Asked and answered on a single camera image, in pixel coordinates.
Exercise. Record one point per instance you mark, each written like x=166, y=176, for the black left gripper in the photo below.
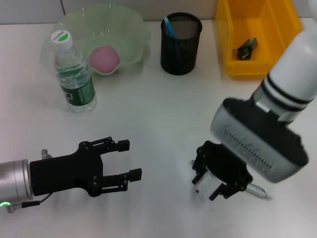
x=67, y=171

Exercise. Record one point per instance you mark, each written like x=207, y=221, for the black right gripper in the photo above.
x=225, y=166

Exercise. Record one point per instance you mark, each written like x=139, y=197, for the clear plastic ruler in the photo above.
x=206, y=186

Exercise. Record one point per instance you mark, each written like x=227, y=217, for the clear green-label water bottle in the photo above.
x=76, y=94

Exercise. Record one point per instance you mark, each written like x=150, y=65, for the pink peach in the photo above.
x=104, y=59

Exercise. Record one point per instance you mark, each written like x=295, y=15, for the green plastic wrapper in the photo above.
x=245, y=48

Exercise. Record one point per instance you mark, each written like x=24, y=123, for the blue capped scissors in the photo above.
x=169, y=27

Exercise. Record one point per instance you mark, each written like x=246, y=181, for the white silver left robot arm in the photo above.
x=15, y=181

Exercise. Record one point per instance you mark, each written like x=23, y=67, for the clear grey pen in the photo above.
x=257, y=191

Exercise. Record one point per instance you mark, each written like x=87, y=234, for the black mesh pen holder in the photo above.
x=178, y=54

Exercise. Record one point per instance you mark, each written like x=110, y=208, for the translucent green fruit plate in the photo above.
x=119, y=32

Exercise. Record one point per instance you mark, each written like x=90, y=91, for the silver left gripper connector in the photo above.
x=45, y=154

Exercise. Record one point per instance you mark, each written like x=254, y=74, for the yellow plastic bin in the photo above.
x=235, y=24

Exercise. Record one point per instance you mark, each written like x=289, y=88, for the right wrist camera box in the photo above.
x=260, y=138

